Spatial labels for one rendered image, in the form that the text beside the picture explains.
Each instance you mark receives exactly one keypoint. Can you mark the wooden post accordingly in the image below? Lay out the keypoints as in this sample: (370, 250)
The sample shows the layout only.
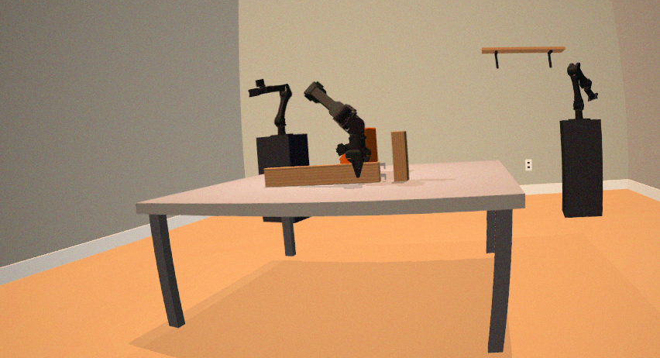
(400, 156)

